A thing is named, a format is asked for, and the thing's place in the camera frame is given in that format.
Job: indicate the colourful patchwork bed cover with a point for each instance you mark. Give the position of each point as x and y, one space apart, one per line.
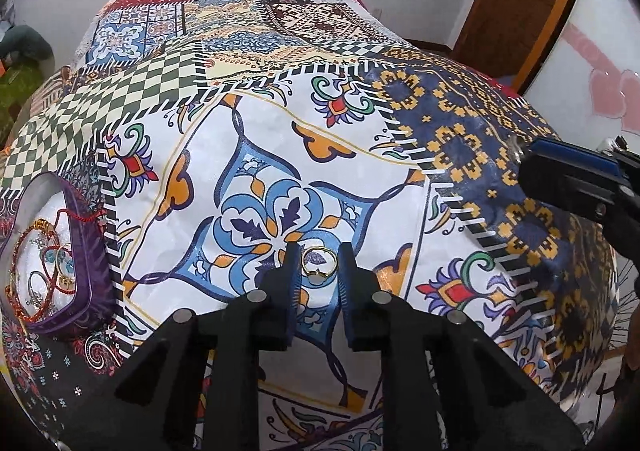
214 132

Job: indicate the purple heart-shaped tin box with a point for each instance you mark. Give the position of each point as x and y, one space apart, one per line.
55 276

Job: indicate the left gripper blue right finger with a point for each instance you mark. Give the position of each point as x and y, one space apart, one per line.
362 320

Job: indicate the grey round cushion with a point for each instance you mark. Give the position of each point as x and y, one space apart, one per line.
24 41

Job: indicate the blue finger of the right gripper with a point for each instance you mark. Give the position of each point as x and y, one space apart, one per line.
565 176

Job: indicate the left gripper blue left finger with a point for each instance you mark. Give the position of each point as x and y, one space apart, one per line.
278 313

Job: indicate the beige striped bed sheet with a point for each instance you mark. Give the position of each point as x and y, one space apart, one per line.
50 92

